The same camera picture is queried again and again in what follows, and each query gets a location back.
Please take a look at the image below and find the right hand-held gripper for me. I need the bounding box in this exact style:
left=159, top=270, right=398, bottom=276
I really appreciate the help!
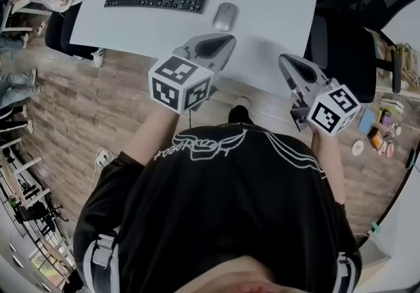
left=278, top=52, right=362, bottom=138

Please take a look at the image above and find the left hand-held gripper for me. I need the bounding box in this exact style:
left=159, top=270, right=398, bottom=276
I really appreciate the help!
left=148, top=33, right=238, bottom=116

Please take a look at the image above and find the grey computer mouse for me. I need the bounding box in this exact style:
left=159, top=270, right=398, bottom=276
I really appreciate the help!
left=212, top=2, right=239, bottom=32

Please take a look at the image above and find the person's right forearm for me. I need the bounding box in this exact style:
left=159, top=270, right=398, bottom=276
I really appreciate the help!
left=309, top=127, right=347, bottom=206

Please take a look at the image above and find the person's left forearm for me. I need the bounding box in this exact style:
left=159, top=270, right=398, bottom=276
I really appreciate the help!
left=126, top=105, right=180, bottom=166

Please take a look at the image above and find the black mesh office chair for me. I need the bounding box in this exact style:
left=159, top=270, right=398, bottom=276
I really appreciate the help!
left=303, top=0, right=420, bottom=104

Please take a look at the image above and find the person's black shoe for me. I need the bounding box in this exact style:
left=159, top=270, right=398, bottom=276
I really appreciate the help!
left=227, top=104, right=255, bottom=127

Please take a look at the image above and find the blue book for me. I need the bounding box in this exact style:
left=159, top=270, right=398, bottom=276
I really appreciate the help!
left=357, top=107, right=376, bottom=136

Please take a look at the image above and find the stack of books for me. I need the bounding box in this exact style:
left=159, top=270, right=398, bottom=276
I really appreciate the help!
left=377, top=97, right=406, bottom=116

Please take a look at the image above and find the white power strip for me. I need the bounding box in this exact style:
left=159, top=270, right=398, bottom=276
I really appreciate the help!
left=94, top=148, right=115, bottom=168

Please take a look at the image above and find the person's black printed T-shirt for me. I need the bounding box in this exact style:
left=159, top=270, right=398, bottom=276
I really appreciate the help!
left=72, top=122, right=364, bottom=293

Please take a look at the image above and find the person's head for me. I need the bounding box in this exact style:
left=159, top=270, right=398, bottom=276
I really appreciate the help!
left=182, top=254, right=291, bottom=293

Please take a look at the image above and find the white shelf rack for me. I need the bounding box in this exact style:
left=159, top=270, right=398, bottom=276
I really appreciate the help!
left=0, top=139, right=53, bottom=209

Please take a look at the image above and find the wooden frame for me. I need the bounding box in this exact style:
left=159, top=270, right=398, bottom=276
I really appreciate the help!
left=377, top=41, right=420, bottom=90

